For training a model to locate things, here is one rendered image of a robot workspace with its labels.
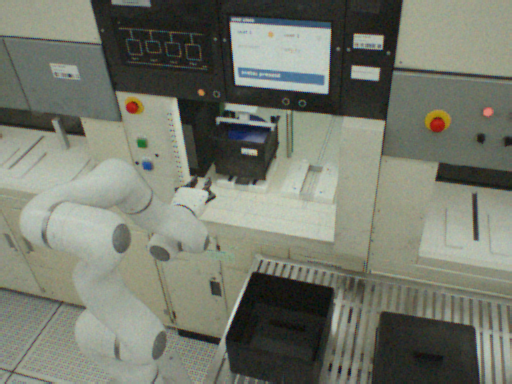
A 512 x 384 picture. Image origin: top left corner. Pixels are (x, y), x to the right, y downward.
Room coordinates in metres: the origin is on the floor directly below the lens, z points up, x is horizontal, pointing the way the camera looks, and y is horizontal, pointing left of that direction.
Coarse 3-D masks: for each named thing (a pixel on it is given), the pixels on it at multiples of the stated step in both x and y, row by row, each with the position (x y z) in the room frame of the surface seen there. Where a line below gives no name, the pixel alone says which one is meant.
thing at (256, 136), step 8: (232, 128) 1.76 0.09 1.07; (240, 128) 1.75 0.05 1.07; (248, 128) 1.74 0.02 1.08; (256, 128) 1.73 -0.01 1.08; (264, 128) 1.72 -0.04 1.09; (232, 136) 1.76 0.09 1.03; (240, 136) 1.75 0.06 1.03; (248, 136) 1.74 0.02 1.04; (256, 136) 1.73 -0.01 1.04; (264, 136) 1.72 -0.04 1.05
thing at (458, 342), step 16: (384, 320) 0.93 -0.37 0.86; (400, 320) 0.93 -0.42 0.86; (416, 320) 0.93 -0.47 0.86; (432, 320) 0.92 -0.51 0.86; (384, 336) 0.88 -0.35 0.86; (400, 336) 0.87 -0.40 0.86; (416, 336) 0.87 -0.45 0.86; (432, 336) 0.87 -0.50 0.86; (448, 336) 0.86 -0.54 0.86; (464, 336) 0.86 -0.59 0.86; (384, 352) 0.82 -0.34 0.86; (400, 352) 0.82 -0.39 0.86; (416, 352) 0.80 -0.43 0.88; (432, 352) 0.80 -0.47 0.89; (448, 352) 0.81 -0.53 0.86; (464, 352) 0.81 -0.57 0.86; (384, 368) 0.77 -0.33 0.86; (400, 368) 0.77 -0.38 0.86; (416, 368) 0.77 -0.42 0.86; (432, 368) 0.76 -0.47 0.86; (448, 368) 0.76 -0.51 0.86; (464, 368) 0.76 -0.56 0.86
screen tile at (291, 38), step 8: (288, 32) 1.33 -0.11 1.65; (296, 32) 1.32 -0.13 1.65; (304, 32) 1.31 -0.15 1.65; (312, 32) 1.31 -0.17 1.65; (288, 40) 1.33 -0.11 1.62; (296, 40) 1.32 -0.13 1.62; (304, 40) 1.31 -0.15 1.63; (312, 40) 1.31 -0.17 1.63; (320, 48) 1.30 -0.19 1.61; (288, 56) 1.33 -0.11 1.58; (296, 56) 1.32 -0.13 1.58; (304, 56) 1.31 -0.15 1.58; (312, 56) 1.31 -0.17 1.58; (320, 56) 1.30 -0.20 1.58; (288, 64) 1.33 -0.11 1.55; (296, 64) 1.32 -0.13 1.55; (304, 64) 1.31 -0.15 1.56; (312, 64) 1.31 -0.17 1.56; (320, 64) 1.30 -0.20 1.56
